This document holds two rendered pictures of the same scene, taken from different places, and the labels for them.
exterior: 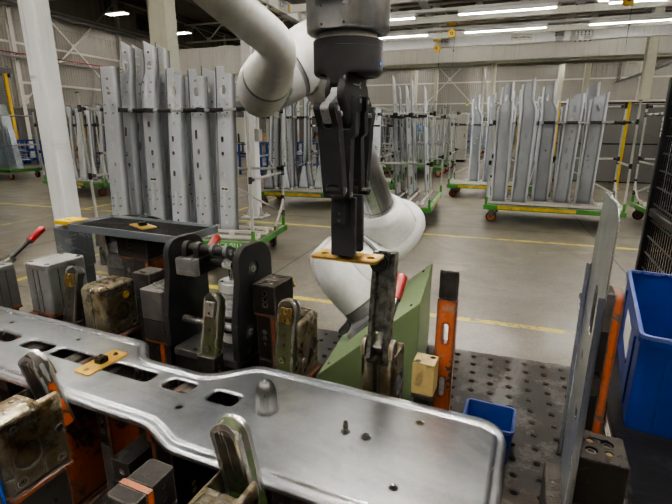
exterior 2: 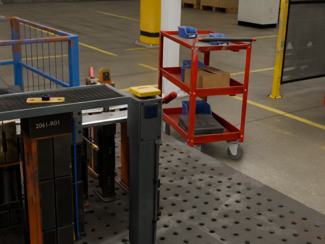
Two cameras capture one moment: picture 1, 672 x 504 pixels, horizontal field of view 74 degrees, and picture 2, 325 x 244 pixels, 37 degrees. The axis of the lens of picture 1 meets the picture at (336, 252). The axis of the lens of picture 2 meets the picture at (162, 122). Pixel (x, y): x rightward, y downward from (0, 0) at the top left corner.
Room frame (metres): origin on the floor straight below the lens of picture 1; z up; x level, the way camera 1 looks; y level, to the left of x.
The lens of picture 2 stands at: (1.96, -0.23, 1.48)
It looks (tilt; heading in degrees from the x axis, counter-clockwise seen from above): 19 degrees down; 126
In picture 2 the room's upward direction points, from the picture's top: 2 degrees clockwise
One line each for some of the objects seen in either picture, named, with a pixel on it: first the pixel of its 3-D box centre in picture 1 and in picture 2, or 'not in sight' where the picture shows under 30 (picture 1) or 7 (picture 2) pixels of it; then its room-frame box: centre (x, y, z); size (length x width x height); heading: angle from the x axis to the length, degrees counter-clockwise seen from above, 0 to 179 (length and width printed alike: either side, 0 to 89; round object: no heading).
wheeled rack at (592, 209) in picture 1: (554, 163); not in sight; (6.96, -3.33, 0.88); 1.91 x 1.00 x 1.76; 68
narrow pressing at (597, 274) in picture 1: (581, 362); not in sight; (0.41, -0.25, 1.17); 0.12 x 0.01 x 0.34; 156
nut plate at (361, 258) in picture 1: (347, 252); not in sight; (0.53, -0.01, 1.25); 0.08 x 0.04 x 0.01; 67
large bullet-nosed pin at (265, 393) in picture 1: (266, 399); not in sight; (0.58, 0.10, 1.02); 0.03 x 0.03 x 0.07
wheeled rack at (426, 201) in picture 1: (409, 161); not in sight; (7.57, -1.21, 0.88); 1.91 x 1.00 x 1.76; 162
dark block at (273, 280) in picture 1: (276, 376); not in sight; (0.82, 0.12, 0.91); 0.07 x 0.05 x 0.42; 156
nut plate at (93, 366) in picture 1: (101, 359); not in sight; (0.71, 0.41, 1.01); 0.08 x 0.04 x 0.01; 156
